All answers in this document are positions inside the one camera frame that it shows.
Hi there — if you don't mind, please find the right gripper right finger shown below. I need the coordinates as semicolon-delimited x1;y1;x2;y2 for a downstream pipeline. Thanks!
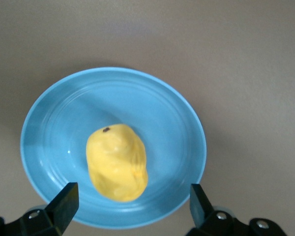
185;183;287;236

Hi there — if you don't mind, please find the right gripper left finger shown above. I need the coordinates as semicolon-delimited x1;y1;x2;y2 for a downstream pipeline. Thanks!
0;182;79;236

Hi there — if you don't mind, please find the yellow potato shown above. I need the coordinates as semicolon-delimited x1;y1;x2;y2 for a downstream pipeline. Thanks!
86;123;148;203

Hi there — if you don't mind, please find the blue round plate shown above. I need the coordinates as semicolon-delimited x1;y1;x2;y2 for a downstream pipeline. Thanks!
20;67;208;230

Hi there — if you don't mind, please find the brown table cover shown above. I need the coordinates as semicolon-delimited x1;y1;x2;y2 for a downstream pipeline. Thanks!
0;0;295;236

